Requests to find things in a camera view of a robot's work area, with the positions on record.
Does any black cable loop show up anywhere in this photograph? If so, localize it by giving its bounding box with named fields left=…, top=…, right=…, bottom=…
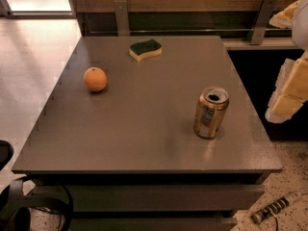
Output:
left=0, top=175, right=75, bottom=231

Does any left metal bracket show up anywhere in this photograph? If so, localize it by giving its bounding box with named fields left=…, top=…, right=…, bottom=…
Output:
left=114, top=0, right=130, bottom=37

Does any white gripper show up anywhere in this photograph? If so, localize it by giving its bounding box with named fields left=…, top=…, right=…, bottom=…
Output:
left=265, top=0, right=308, bottom=123

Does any grey table drawer unit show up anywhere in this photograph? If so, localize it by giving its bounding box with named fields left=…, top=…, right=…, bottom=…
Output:
left=33, top=171, right=269, bottom=231

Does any black chair edge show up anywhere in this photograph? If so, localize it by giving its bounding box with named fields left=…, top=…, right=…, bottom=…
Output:
left=0, top=140, right=13, bottom=170

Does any green yellow sponge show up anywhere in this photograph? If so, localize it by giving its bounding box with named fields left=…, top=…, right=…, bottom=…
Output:
left=129, top=39, right=163, bottom=62

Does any orange soda can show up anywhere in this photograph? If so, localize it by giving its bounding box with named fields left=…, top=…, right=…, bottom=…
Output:
left=193, top=86, right=229, bottom=139

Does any metal bracket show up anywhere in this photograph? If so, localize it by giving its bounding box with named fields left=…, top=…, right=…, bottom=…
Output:
left=248, top=0, right=277, bottom=45
left=114, top=0, right=130, bottom=37

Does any right metal bracket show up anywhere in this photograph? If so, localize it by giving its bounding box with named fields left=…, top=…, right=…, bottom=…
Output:
left=248, top=0, right=277, bottom=45

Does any orange fruit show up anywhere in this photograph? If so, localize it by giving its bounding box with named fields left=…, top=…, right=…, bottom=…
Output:
left=84, top=67, right=107, bottom=92

